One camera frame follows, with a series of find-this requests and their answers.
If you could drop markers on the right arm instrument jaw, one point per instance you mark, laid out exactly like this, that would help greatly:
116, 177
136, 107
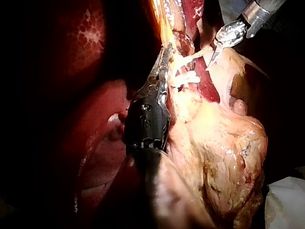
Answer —
216, 56

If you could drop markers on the dark left arm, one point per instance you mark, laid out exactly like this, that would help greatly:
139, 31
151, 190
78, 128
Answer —
162, 190

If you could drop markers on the dark red liver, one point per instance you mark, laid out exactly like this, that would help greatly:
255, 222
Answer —
100, 114

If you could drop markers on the white clip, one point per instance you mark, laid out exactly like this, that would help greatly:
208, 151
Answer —
191, 77
178, 82

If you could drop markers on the right arm instrument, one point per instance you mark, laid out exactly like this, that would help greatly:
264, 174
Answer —
231, 33

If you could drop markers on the white cloth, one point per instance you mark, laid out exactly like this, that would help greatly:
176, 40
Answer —
286, 202

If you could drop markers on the left arm instrument jaw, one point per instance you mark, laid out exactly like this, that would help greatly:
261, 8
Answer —
159, 64
168, 57

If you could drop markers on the left arm instrument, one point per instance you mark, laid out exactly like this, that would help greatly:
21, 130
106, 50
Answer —
147, 124

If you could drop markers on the pale fatty tissue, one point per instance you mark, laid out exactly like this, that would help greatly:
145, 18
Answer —
214, 148

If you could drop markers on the thin tube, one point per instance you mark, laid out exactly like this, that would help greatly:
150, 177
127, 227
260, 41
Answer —
197, 54

